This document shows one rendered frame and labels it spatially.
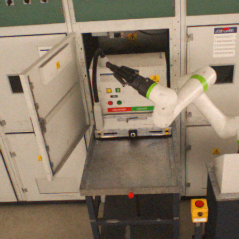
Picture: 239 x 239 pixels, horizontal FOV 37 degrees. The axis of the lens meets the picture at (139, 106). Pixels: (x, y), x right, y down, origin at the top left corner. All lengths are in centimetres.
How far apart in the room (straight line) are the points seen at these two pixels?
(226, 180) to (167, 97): 76
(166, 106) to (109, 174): 76
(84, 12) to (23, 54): 52
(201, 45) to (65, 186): 166
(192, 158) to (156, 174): 72
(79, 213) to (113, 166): 101
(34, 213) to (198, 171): 147
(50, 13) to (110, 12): 38
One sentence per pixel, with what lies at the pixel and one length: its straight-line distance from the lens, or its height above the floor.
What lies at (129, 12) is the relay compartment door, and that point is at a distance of 227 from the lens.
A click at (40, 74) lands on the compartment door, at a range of 206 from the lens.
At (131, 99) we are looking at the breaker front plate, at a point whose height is 116.
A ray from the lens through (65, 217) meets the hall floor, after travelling 322.
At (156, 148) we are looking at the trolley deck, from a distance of 241.
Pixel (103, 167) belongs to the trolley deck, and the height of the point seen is 85.
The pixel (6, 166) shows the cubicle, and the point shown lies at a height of 46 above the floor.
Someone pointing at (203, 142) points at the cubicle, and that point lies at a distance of 279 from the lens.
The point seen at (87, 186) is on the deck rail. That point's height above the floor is 85.
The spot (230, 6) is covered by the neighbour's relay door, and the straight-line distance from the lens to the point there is 232.
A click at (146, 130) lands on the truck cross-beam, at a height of 91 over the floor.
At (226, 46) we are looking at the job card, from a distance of 241.
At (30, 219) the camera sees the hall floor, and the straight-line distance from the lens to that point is 330.
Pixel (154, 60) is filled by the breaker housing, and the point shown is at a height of 139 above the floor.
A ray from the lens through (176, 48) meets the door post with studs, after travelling 238.
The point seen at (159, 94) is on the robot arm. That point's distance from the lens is 165.
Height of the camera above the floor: 235
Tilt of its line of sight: 32 degrees down
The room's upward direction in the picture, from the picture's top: 4 degrees counter-clockwise
